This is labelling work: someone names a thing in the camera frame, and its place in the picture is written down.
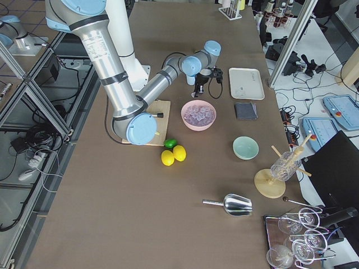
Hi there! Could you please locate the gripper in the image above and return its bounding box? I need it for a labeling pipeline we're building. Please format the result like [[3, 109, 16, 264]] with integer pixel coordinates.
[[192, 73, 210, 98]]

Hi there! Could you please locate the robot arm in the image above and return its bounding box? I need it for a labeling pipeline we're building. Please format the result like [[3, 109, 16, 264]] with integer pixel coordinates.
[[45, 1, 221, 145], [1, 15, 42, 57]]

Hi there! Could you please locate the blue plastic cup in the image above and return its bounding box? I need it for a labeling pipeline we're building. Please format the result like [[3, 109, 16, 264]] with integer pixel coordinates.
[[186, 75, 196, 86]]

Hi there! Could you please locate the pile of clear ice cubes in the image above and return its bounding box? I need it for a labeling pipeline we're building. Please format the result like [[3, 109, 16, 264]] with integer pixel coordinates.
[[183, 105, 215, 127]]

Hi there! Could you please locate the wooden cup tree stand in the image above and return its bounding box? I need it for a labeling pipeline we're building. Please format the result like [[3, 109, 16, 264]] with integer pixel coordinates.
[[254, 134, 311, 198]]

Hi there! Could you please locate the metal ice scoop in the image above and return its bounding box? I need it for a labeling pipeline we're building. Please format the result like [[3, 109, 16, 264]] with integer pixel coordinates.
[[202, 193, 253, 217]]

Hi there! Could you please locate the pink bowl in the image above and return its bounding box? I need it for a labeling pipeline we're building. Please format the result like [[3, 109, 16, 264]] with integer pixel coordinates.
[[181, 100, 217, 131]]

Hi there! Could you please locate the wooden cutting board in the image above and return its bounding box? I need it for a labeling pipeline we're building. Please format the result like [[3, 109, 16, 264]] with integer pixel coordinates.
[[121, 100, 171, 146]]

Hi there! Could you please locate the beige plastic tray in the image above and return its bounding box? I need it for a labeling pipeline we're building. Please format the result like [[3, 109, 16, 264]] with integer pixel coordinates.
[[229, 67, 265, 100]]

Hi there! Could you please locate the dark grey folded cloth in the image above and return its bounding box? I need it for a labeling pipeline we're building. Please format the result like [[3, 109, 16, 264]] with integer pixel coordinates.
[[234, 103, 258, 120]]

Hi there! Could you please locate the green lime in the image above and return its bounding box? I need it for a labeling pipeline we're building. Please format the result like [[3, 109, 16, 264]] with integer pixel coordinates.
[[164, 138, 178, 149]]

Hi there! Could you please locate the yellow lemon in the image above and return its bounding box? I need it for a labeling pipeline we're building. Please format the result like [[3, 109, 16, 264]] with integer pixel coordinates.
[[173, 145, 187, 161], [161, 150, 174, 166]]

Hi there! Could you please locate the mint green bowl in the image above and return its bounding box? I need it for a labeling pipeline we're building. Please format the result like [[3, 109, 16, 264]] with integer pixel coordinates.
[[232, 136, 259, 160]]

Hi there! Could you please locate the clear glass on stand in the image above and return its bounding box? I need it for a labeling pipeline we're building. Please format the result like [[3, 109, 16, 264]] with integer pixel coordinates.
[[270, 152, 301, 182]]

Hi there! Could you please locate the blue teach pendant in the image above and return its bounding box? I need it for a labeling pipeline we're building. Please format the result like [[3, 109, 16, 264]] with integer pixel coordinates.
[[323, 95, 358, 131], [301, 117, 341, 152]]

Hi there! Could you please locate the black monitor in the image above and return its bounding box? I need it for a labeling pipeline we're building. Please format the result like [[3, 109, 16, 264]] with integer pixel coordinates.
[[302, 131, 358, 208]]

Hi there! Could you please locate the wine glass rack tray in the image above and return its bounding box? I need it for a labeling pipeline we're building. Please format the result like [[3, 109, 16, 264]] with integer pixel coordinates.
[[264, 206, 337, 268]]

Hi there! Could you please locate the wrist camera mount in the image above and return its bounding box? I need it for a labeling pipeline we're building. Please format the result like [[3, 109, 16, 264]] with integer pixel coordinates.
[[210, 67, 223, 84]]

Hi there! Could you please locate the white wire cup rack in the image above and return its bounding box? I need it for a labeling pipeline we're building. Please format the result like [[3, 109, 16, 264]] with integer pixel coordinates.
[[218, 0, 242, 21]]

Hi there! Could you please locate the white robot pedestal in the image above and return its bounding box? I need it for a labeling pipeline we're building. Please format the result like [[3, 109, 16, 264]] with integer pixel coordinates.
[[105, 0, 151, 91]]

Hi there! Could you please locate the aluminium frame post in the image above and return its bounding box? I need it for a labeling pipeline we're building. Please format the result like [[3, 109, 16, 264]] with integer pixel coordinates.
[[268, 0, 317, 89]]

